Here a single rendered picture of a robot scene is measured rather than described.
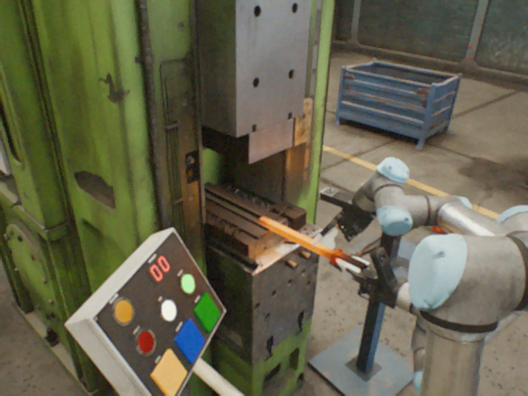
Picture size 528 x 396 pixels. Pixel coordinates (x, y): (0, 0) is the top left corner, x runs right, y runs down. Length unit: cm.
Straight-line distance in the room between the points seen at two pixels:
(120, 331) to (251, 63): 73
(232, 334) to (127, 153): 88
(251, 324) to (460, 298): 98
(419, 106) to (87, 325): 453
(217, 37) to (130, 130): 33
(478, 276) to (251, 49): 78
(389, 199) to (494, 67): 813
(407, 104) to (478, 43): 438
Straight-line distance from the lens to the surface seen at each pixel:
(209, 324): 114
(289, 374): 211
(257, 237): 144
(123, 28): 111
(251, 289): 145
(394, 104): 517
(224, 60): 118
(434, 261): 68
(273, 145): 133
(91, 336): 94
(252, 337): 160
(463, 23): 933
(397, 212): 105
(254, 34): 118
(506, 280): 71
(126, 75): 112
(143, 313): 99
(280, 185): 172
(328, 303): 269
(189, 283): 111
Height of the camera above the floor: 180
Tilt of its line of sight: 30 degrees down
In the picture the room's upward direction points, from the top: 1 degrees clockwise
